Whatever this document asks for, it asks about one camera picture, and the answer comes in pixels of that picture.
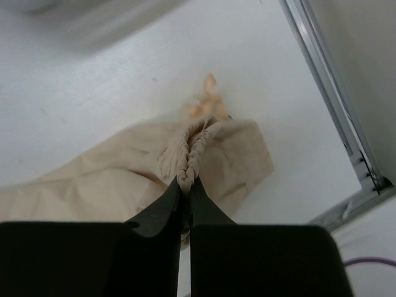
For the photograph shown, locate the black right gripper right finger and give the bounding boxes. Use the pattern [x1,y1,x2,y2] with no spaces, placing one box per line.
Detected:
[189,179,353,296]

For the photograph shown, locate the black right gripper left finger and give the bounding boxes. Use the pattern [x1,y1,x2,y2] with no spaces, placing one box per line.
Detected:
[1,181,182,296]

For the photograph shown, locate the beige trousers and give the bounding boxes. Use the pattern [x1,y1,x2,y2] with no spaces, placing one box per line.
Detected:
[1,75,274,222]

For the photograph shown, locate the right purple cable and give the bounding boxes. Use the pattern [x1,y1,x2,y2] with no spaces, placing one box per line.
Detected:
[343,256,396,267]

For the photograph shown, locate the aluminium table frame rail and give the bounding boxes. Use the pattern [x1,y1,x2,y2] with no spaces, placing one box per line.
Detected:
[280,1,395,231]

